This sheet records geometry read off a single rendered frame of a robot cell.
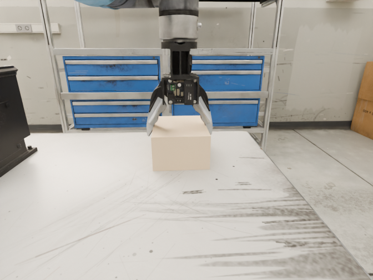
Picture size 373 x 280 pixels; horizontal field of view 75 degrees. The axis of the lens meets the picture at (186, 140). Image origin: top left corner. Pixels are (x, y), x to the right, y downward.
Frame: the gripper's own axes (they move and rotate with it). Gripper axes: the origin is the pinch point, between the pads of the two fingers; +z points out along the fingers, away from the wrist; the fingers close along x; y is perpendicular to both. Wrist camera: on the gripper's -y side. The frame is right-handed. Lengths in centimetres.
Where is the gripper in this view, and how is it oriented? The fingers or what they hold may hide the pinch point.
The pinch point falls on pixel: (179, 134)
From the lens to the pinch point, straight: 56.7
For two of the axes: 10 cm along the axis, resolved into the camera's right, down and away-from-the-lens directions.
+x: 10.0, -0.2, 0.6
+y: 0.7, 3.6, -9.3
